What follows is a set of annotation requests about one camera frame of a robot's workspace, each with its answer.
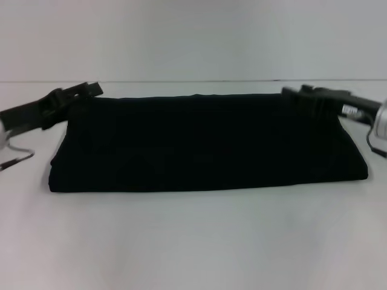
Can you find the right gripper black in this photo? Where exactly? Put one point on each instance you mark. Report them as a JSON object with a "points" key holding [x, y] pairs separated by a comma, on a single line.
{"points": [[341, 101]]}

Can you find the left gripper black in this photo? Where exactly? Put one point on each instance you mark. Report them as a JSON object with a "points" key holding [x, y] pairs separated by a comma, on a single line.
{"points": [[30, 113]]}

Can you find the black shirt with FREE print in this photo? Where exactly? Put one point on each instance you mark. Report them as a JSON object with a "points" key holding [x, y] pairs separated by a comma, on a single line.
{"points": [[193, 145]]}

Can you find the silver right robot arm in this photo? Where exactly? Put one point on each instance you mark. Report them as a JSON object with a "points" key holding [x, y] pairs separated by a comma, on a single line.
{"points": [[381, 121]]}

